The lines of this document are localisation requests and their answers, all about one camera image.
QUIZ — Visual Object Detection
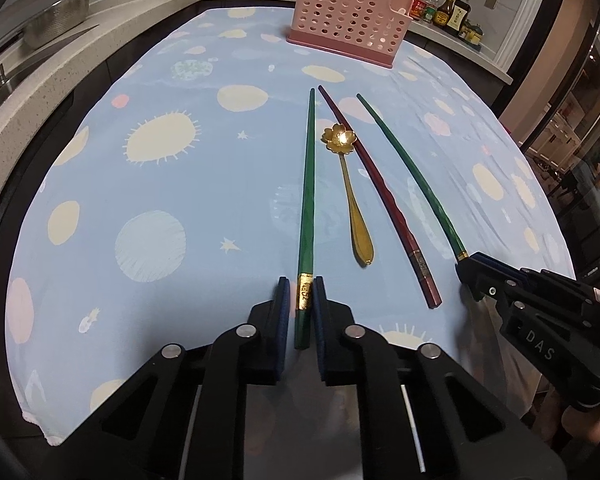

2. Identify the green condiment jar set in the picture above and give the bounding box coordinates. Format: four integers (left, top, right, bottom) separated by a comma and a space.
458, 20, 483, 52

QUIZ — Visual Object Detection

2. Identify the dark red chopstick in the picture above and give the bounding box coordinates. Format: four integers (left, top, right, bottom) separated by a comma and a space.
317, 84, 444, 310

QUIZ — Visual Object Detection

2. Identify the dark soy sauce bottle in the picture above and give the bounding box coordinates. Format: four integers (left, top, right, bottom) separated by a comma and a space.
445, 0, 471, 36

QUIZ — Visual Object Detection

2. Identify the stainless steel sink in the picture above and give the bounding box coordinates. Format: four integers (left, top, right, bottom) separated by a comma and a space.
0, 25, 95, 92

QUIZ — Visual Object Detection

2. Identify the blue polka dot tablecloth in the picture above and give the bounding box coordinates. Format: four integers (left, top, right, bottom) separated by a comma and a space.
6, 8, 573, 445

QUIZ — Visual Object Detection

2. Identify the pink plastic utensil holder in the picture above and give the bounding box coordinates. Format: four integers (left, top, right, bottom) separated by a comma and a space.
287, 0, 413, 68

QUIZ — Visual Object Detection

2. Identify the brown sauce bottle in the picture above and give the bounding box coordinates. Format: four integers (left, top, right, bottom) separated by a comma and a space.
432, 0, 455, 28

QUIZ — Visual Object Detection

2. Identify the right hand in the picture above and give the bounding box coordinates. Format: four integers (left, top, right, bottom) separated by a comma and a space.
562, 408, 600, 445

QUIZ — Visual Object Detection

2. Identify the small green spice jar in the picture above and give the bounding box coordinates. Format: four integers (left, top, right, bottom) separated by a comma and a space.
422, 6, 437, 23

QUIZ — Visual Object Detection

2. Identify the green chopstick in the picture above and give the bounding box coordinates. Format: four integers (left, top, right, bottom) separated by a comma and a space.
294, 88, 315, 350
356, 93, 468, 261

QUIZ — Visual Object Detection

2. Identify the gold flower spoon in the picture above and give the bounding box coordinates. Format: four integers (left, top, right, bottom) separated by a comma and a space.
321, 124, 375, 266

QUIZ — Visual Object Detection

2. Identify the stainless steel colander bowl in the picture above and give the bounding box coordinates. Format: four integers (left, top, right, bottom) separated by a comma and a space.
22, 0, 90, 49

